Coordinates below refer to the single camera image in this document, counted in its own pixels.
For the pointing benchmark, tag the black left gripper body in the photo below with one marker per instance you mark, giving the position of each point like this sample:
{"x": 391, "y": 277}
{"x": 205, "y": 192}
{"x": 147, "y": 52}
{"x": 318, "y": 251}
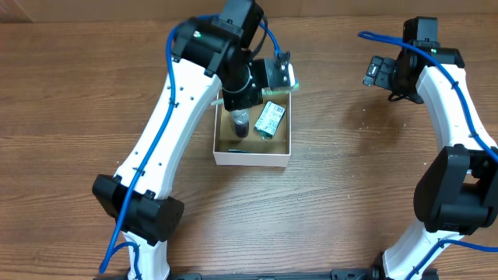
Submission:
{"x": 238, "y": 90}

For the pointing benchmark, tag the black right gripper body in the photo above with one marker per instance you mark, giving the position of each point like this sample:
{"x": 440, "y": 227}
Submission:
{"x": 402, "y": 88}

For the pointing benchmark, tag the green white toothbrush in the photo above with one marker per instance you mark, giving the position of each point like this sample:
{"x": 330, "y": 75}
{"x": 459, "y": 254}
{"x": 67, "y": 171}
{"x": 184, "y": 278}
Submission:
{"x": 267, "y": 92}

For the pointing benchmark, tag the clear soap pump bottle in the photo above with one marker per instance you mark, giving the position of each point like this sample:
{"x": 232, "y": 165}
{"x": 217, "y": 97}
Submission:
{"x": 240, "y": 122}

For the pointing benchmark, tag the green white soap packet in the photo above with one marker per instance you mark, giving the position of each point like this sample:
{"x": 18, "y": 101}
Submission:
{"x": 269, "y": 120}

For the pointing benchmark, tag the teal white toothpaste tube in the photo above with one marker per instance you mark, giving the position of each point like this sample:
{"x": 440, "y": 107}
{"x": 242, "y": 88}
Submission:
{"x": 238, "y": 151}

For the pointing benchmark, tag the white cardboard box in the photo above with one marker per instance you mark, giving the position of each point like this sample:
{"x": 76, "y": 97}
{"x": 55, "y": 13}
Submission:
{"x": 274, "y": 152}

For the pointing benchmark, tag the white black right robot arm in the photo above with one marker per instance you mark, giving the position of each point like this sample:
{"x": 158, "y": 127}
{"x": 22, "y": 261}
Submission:
{"x": 458, "y": 193}

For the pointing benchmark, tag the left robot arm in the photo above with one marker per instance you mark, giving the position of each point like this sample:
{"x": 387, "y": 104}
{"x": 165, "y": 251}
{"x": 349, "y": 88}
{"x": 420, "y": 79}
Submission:
{"x": 206, "y": 56}

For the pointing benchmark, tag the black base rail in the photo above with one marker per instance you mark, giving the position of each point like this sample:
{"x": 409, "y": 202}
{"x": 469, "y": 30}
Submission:
{"x": 335, "y": 274}

